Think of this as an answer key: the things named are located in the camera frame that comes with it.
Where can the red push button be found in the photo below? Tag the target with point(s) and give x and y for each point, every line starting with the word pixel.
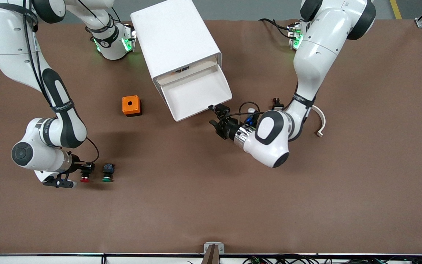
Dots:
pixel 85 179

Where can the black white rectangular switch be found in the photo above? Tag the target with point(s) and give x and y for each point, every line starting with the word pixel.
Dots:
pixel 277 104

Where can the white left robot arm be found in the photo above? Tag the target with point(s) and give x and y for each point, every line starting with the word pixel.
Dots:
pixel 317 47

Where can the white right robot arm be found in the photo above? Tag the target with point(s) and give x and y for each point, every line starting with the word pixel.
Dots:
pixel 13 40

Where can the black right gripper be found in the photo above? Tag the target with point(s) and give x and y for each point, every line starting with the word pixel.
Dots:
pixel 76 167

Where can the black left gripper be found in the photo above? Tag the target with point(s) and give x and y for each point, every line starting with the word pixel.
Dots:
pixel 229 130

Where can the white curved plastic bracket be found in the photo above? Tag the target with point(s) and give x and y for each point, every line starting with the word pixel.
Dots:
pixel 322 121

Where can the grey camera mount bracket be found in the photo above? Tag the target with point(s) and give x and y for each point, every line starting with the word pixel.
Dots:
pixel 213 247

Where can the green push button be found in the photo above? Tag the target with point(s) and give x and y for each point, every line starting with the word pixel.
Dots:
pixel 108 171

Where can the white table edge rail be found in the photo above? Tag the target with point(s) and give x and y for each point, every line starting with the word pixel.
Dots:
pixel 50 259

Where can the orange button enclosure box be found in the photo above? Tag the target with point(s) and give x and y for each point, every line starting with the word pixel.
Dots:
pixel 130 104

